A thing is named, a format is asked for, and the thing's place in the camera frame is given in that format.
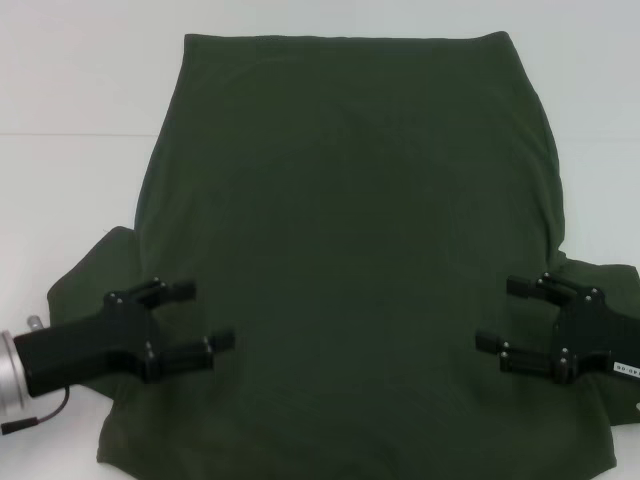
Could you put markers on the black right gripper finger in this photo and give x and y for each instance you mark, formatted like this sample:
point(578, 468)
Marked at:
point(535, 286)
point(525, 352)

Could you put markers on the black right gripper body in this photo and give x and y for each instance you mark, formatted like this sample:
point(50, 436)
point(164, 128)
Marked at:
point(595, 330)

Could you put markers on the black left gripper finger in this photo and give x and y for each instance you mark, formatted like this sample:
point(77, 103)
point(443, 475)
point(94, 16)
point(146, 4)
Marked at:
point(190, 352)
point(172, 289)

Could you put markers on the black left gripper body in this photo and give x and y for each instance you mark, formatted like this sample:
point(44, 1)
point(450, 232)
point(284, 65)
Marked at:
point(100, 340)

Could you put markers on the dark green shirt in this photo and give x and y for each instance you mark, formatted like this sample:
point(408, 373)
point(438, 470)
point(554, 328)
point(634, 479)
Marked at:
point(340, 210)

